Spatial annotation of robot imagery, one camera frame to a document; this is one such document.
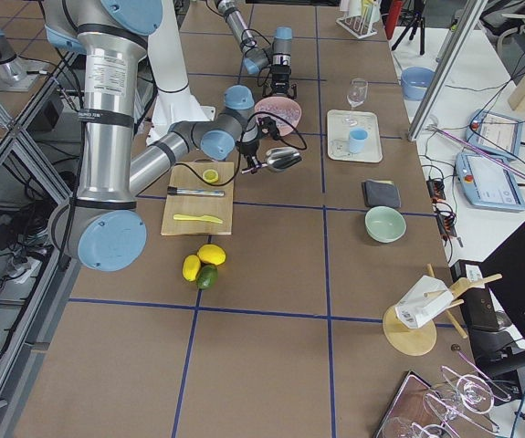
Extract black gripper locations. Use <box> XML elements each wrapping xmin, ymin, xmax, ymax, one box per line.
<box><xmin>265</xmin><ymin>64</ymin><xmax>298</xmax><ymax>99</ymax></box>
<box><xmin>236</xmin><ymin>117</ymin><xmax>281</xmax><ymax>174</ymax></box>

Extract pink bowl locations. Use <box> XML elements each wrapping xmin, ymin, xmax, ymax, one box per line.
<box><xmin>255</xmin><ymin>96</ymin><xmax>302</xmax><ymax>136</ymax></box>

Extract metal ice scoop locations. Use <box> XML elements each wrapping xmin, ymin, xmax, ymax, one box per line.
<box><xmin>261</xmin><ymin>146</ymin><xmax>302</xmax><ymax>172</ymax></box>

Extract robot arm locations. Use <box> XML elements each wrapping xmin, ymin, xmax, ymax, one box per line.
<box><xmin>43</xmin><ymin>1</ymin><xmax>258</xmax><ymax>272</ymax></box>
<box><xmin>215</xmin><ymin>0</ymin><xmax>298</xmax><ymax>99</ymax></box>

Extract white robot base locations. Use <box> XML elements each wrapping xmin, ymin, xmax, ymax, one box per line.
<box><xmin>147</xmin><ymin>0</ymin><xmax>215</xmax><ymax>143</ymax></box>

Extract small blue cup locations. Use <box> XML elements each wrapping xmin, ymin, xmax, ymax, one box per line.
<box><xmin>348</xmin><ymin>128</ymin><xmax>368</xmax><ymax>154</ymax></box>

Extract white serving tray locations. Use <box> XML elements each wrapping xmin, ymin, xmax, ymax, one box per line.
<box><xmin>327</xmin><ymin>109</ymin><xmax>383</xmax><ymax>163</ymax></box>

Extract clear wine glass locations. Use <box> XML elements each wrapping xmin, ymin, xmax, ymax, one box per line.
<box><xmin>343</xmin><ymin>78</ymin><xmax>369</xmax><ymax>127</ymax></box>

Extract yellow plastic knife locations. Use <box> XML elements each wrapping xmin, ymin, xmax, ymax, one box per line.
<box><xmin>173</xmin><ymin>214</ymin><xmax>224</xmax><ymax>224</ymax></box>

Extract yellow lemon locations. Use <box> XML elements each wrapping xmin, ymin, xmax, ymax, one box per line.
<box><xmin>196</xmin><ymin>244</ymin><xmax>226</xmax><ymax>266</ymax></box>
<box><xmin>182</xmin><ymin>255</ymin><xmax>202</xmax><ymax>282</ymax></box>

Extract grey yellow cloth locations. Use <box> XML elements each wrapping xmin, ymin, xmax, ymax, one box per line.
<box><xmin>362</xmin><ymin>180</ymin><xmax>401</xmax><ymax>209</ymax></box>

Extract large blue bowl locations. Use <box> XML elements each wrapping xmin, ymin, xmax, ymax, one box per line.
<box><xmin>400</xmin><ymin>67</ymin><xmax>435</xmax><ymax>101</ymax></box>

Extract green lime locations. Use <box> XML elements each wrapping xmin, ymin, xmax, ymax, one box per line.
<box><xmin>195</xmin><ymin>265</ymin><xmax>218</xmax><ymax>290</ymax></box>

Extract green bowl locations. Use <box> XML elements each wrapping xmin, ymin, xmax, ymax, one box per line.
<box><xmin>364</xmin><ymin>206</ymin><xmax>407</xmax><ymax>243</ymax></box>

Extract black tripod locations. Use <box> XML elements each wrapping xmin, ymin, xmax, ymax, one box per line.
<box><xmin>391</xmin><ymin>0</ymin><xmax>426</xmax><ymax>56</ymax></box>

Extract blue teach pendant far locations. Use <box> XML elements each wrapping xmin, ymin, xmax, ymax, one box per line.
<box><xmin>465</xmin><ymin>109</ymin><xmax>522</xmax><ymax>161</ymax></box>

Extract blue teach pendant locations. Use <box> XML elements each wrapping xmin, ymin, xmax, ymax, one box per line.
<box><xmin>465</xmin><ymin>109</ymin><xmax>522</xmax><ymax>161</ymax></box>
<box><xmin>455</xmin><ymin>152</ymin><xmax>525</xmax><ymax>212</ymax></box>

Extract blue teach pendant near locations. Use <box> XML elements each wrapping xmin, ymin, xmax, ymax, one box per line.
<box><xmin>455</xmin><ymin>152</ymin><xmax>525</xmax><ymax>212</ymax></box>

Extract wooden paper towel stand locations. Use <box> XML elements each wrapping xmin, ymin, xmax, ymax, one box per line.
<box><xmin>383</xmin><ymin>264</ymin><xmax>502</xmax><ymax>356</ymax></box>

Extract hanging wine glasses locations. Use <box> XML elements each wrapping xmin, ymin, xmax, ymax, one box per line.
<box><xmin>374</xmin><ymin>344</ymin><xmax>512</xmax><ymax>437</ymax></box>

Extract white wire cup rack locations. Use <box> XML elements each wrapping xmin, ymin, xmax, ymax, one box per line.
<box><xmin>336</xmin><ymin>0</ymin><xmax>381</xmax><ymax>39</ymax></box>

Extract aluminium frame post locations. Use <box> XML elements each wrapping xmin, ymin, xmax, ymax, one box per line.
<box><xmin>407</xmin><ymin>0</ymin><xmax>488</xmax><ymax>141</ymax></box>

